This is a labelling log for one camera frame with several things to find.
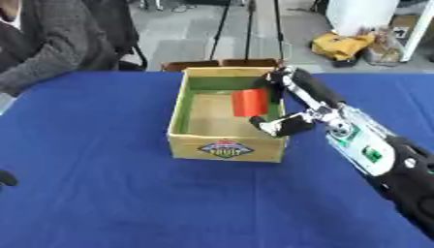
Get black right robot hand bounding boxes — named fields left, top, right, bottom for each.
left=247, top=66, right=348, bottom=140

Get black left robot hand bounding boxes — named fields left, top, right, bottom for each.
left=0, top=170, right=20, bottom=188

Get red rectangular block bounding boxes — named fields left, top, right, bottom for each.
left=229, top=88, right=270, bottom=117

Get tan cardboard box green inside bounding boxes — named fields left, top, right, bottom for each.
left=166, top=66, right=292, bottom=164

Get yellow bag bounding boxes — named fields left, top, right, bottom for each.
left=310, top=31, right=377, bottom=62

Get black tripod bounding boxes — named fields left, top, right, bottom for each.
left=206, top=0, right=289, bottom=62

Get clear plastic bag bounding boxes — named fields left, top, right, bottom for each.
left=360, top=26, right=406, bottom=68

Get brown cardboard flaps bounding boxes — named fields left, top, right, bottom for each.
left=159, top=57, right=284, bottom=73

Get white cabinet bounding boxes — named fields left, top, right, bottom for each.
left=324, top=0, right=434, bottom=64

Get person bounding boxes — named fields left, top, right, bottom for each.
left=0, top=0, right=122, bottom=97

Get black office chair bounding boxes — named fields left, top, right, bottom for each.
left=82, top=0, right=149, bottom=72

